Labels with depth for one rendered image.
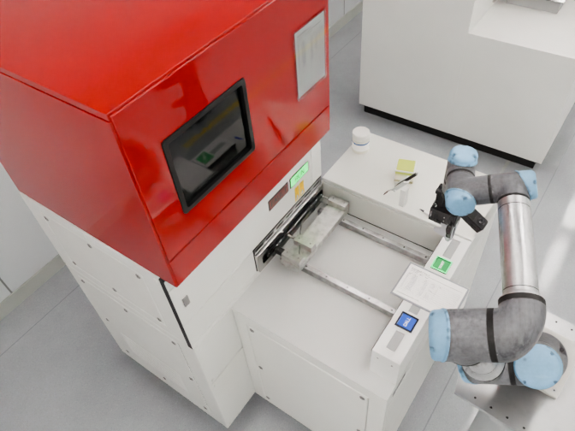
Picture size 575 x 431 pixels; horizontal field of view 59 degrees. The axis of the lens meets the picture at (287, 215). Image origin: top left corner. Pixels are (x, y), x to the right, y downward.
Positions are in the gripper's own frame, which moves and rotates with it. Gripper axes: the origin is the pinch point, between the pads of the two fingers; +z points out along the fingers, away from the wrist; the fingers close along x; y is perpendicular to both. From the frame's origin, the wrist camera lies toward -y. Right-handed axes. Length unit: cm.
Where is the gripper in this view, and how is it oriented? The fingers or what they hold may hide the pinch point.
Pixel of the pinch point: (450, 239)
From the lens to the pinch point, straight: 170.6
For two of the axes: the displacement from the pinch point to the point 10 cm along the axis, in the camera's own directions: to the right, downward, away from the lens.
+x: -5.7, 6.4, -5.2
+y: -8.2, -3.8, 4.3
